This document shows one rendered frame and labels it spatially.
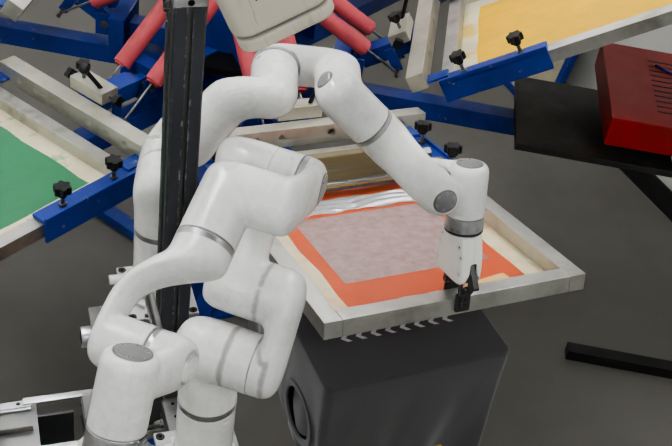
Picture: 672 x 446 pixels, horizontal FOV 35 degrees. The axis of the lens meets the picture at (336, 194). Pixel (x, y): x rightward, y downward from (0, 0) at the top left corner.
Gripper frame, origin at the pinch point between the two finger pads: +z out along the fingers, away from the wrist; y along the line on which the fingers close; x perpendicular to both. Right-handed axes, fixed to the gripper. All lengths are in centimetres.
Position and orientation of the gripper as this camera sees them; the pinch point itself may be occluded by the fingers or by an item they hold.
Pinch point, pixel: (456, 296)
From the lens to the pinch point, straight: 215.5
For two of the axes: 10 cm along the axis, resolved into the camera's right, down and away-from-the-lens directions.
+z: -0.4, 9.1, 4.2
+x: 9.2, -1.3, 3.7
